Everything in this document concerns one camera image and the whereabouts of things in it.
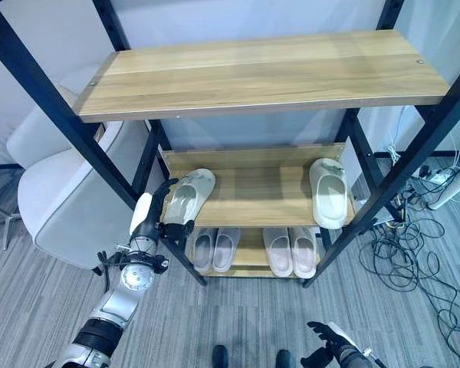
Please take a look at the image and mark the large wooden shelf board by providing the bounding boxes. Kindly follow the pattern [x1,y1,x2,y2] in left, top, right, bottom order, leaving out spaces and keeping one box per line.
[77,29,451,124]

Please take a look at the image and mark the white power strip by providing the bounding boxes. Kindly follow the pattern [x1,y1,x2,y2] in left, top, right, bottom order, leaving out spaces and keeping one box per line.
[419,165,460,184]

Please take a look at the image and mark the dark right robot foot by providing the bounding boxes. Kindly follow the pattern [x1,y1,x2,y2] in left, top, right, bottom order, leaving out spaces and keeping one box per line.
[275,349,296,368]

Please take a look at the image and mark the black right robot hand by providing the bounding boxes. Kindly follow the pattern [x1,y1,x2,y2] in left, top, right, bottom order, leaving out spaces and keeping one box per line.
[300,320,358,367]

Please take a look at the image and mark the dark robot foot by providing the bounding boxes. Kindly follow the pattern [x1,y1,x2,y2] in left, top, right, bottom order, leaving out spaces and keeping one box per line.
[275,349,296,368]
[212,344,228,368]

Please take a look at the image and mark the white cable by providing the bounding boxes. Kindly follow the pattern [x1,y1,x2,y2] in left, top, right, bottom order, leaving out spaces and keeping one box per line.
[385,105,407,164]

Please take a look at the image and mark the dark left robot foot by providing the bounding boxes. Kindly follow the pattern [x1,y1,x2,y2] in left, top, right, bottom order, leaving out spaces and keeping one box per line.
[212,344,228,368]

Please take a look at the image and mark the black metal rack frame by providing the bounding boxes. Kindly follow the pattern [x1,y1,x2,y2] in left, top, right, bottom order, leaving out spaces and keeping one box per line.
[0,0,460,289]

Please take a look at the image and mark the middle wooden shelf board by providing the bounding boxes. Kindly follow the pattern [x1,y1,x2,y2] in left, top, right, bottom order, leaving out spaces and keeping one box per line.
[159,143,357,229]

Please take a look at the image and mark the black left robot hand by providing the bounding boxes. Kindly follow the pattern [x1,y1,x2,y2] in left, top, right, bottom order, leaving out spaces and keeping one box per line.
[129,178,195,243]

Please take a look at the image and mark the low wooden shelf board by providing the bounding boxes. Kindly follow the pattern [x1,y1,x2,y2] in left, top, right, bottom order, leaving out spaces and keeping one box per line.
[186,226,323,279]

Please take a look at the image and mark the pale green slipper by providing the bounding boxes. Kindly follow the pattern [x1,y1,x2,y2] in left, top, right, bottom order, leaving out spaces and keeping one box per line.
[161,168,217,227]
[308,157,349,230]

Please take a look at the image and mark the pink slipper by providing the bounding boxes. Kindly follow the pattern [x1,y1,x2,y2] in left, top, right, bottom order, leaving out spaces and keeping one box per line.
[288,226,317,280]
[192,227,219,274]
[262,227,294,278]
[212,227,242,274]

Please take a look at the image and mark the white upholstered chair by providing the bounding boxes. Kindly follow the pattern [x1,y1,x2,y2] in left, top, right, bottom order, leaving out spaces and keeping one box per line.
[5,84,154,276]

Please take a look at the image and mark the white table leg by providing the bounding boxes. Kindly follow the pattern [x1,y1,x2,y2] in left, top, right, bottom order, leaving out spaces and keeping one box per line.
[427,157,460,211]

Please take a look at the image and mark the tangled black cables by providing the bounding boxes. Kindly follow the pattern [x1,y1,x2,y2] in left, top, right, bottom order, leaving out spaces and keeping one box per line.
[358,168,460,361]

